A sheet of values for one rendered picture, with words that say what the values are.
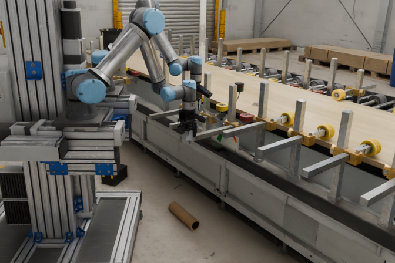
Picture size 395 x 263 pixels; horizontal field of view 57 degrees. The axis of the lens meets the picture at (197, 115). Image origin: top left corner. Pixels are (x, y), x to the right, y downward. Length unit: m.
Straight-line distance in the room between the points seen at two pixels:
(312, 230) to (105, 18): 8.59
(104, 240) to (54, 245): 0.27
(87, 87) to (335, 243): 1.60
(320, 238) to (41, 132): 1.66
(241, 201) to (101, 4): 8.04
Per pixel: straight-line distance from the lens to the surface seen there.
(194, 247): 2.61
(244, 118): 2.26
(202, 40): 3.98
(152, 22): 1.71
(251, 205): 2.72
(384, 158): 1.94
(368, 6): 10.15
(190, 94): 1.92
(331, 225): 1.99
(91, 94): 1.64
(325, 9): 10.91
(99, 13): 10.10
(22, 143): 1.84
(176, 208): 2.85
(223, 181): 2.83
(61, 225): 2.36
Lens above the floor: 1.63
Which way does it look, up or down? 19 degrees down
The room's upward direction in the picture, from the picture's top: 1 degrees clockwise
